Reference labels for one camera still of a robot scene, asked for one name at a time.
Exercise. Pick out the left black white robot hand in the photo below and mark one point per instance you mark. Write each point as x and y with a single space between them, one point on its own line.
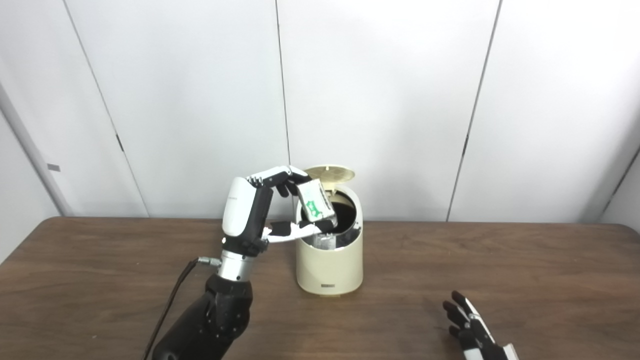
240 210

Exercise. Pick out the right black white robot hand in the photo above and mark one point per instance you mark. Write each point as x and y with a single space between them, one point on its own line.
475 335

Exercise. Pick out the green white milk carton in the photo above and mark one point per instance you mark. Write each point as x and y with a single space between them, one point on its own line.
315 202

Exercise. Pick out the cream round bin lid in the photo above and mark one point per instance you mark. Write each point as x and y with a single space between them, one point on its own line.
335 174

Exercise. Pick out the cream-colored bin body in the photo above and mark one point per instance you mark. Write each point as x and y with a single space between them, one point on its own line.
330 267

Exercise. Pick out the small gray wall tag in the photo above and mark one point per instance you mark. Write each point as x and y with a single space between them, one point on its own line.
54 167

